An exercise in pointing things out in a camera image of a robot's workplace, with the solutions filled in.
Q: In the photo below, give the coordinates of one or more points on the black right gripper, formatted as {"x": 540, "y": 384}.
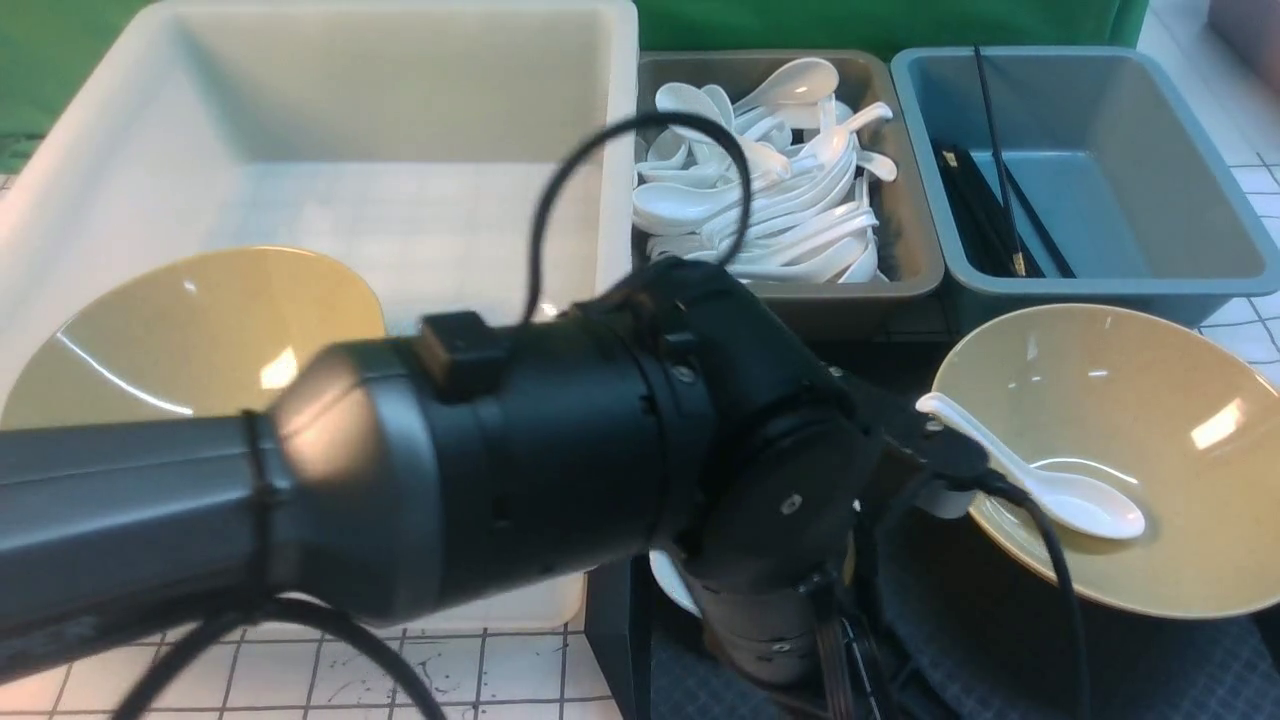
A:
{"x": 769, "y": 640}

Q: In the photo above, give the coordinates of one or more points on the white square sauce dish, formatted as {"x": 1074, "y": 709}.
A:
{"x": 669, "y": 579}

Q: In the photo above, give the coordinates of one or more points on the white ceramic soup spoon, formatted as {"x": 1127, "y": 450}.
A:
{"x": 1086, "y": 505}

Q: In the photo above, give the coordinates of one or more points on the right grey black robot arm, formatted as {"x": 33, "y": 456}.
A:
{"x": 408, "y": 475}

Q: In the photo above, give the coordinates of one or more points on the tan bowl top of stack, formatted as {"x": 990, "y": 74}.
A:
{"x": 207, "y": 336}

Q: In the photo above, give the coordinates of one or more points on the black textured serving tray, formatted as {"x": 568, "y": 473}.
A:
{"x": 962, "y": 633}

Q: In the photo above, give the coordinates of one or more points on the olive grey spoon bin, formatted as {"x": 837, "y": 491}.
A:
{"x": 908, "y": 247}

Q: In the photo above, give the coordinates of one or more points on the upright black chopstick in bin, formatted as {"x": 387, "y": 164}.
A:
{"x": 997, "y": 160}

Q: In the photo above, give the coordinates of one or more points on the bundle black chopsticks in bin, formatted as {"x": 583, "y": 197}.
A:
{"x": 986, "y": 218}

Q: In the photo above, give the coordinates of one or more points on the white spoon left of pile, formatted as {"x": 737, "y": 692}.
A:
{"x": 764, "y": 162}

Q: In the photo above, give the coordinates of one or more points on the white spoon of pile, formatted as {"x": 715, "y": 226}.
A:
{"x": 764, "y": 162}
{"x": 801, "y": 81}

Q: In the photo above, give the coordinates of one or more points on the white spoon top of pile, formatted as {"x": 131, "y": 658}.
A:
{"x": 801, "y": 81}

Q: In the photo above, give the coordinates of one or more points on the large white plastic tub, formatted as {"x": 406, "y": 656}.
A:
{"x": 408, "y": 140}

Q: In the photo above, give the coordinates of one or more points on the blue grey chopstick bin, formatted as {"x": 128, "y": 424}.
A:
{"x": 1120, "y": 196}

